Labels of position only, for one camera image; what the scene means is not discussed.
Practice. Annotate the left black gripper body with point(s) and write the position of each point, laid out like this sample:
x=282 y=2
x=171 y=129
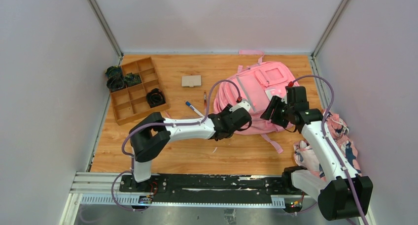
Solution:
x=239 y=115

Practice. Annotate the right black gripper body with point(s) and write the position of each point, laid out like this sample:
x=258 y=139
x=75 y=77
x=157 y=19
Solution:
x=290 y=109

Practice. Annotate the pink student backpack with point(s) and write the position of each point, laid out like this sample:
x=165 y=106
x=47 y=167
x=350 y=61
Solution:
x=258 y=83

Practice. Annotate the beige wallet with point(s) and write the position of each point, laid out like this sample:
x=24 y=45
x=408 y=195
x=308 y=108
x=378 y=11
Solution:
x=191 y=81

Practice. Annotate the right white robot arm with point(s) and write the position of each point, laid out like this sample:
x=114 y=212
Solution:
x=344 y=194

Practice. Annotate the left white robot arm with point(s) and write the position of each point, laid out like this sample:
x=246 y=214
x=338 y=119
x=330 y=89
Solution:
x=149 y=137

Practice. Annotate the red clear pen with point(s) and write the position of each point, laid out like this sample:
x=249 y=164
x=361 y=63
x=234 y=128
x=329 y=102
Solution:
x=205 y=101

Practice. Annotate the white blue marker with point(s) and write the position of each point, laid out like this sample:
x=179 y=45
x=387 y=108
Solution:
x=194 y=109

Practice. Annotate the pink patterned cloth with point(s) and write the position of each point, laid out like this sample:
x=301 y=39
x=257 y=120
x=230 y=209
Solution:
x=304 y=155

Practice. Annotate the wooden divided organizer tray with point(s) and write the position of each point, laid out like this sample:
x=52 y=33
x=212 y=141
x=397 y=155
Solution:
x=136 y=91

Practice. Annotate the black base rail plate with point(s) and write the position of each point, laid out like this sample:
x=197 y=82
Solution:
x=211 y=189

